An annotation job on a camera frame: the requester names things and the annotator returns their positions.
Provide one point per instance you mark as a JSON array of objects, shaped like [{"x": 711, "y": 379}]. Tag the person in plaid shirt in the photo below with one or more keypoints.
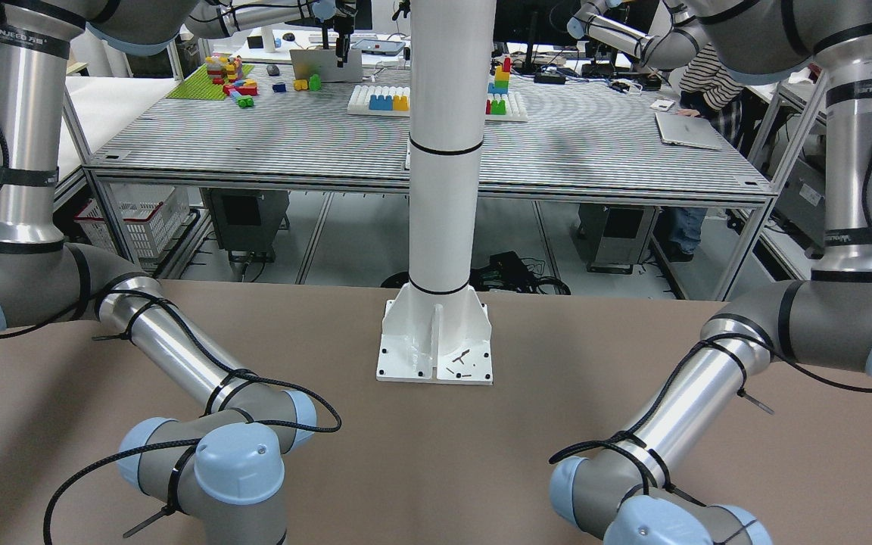
[{"x": 707, "y": 91}]

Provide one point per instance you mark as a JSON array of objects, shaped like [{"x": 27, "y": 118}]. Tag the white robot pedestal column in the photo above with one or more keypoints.
[{"x": 437, "y": 330}]

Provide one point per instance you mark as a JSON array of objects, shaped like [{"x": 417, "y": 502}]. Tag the white block tray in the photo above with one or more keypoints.
[{"x": 395, "y": 101}]

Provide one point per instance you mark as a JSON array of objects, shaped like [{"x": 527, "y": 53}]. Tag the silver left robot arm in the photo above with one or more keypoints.
[{"x": 620, "y": 489}]

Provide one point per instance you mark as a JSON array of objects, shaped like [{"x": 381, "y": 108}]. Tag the green lego baseplate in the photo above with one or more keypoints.
[{"x": 207, "y": 86}]

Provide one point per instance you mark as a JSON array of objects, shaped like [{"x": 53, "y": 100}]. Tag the white plastic basket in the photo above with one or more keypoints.
[{"x": 151, "y": 215}]

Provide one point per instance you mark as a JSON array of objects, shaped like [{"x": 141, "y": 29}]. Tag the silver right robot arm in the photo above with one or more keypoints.
[{"x": 224, "y": 468}]

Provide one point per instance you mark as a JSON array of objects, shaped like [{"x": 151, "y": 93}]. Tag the grey slatted work table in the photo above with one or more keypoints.
[{"x": 582, "y": 143}]

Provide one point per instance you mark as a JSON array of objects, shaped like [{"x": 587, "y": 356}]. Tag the silver closed laptop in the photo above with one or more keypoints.
[{"x": 695, "y": 132}]

